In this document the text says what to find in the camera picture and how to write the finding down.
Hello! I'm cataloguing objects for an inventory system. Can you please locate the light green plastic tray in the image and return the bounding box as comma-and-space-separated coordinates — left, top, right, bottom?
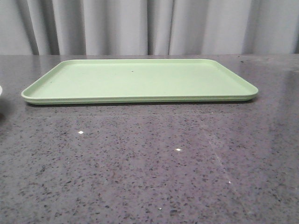
21, 59, 258, 105

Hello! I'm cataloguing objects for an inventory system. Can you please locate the grey pleated curtain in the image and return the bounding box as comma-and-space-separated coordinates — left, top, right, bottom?
0, 0, 299, 55

